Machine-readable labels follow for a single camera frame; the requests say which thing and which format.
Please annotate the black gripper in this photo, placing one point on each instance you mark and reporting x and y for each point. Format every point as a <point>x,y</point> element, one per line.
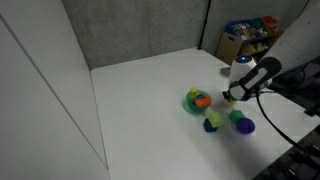
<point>226,95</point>

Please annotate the yellow star toy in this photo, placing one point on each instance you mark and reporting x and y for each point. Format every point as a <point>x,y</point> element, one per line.
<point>232,103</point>

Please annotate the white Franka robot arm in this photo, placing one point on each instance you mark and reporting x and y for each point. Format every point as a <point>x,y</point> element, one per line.
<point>293,43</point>

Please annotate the orange toy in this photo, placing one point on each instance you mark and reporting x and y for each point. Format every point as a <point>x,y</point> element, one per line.
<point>203,101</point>

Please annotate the yellow duck toy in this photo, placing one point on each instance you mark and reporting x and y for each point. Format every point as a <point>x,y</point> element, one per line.
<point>194,90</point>

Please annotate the green bowl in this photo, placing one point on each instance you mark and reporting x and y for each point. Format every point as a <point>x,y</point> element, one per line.
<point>191,104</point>

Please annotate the lime green cube block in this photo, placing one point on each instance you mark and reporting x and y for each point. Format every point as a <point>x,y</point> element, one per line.
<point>216,119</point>

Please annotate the dark teal cube block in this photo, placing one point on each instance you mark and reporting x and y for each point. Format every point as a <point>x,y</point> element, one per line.
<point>208,126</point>

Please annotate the brown cardboard box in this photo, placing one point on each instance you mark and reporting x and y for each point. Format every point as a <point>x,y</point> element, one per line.
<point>228,46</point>

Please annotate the cardboard box of snacks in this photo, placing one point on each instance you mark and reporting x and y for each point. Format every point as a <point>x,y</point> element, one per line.
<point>253,33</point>

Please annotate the black stand pole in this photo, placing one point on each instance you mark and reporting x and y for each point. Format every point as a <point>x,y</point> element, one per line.
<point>204,23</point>

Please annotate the black table clamp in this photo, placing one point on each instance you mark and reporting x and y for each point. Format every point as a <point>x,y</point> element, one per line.
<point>312,111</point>

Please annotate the black perforated base board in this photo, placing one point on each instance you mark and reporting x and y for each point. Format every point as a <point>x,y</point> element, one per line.
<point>293,165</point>

